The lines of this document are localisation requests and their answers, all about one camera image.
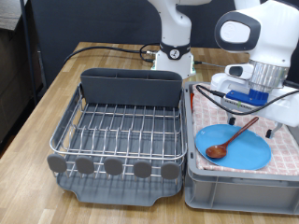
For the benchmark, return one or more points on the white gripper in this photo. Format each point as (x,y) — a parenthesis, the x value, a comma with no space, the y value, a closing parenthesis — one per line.
(283,109)

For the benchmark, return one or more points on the blue plate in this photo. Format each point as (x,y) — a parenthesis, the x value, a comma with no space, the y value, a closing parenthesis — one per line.
(249,152)

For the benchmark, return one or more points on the brown wooden spoon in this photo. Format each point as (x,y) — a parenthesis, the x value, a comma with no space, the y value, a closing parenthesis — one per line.
(216,151)

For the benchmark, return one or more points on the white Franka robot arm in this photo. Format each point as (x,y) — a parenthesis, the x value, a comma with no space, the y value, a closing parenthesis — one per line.
(274,37)

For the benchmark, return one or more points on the grey dish drying rack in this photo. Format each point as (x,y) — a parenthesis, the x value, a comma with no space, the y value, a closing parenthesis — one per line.
(109,193)

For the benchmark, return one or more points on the pink checked towel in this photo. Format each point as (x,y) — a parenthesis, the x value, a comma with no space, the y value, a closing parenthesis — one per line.
(286,152)

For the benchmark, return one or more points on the orange item under towel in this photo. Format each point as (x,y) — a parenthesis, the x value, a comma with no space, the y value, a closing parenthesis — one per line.
(191,99)

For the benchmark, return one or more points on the grey plastic crate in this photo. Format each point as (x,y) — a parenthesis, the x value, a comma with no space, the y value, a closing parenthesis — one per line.
(236,193)

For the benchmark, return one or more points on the dark grey cutlery holder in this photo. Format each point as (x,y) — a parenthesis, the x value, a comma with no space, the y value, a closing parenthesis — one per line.
(130,90)

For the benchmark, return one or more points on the black metal pole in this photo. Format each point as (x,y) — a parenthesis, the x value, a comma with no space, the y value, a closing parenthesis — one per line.
(27,46)

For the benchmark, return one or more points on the dark cabinet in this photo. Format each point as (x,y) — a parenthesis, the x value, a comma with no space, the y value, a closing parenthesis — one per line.
(12,77)

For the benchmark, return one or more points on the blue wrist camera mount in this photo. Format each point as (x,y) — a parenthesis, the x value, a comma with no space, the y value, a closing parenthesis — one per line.
(249,97)

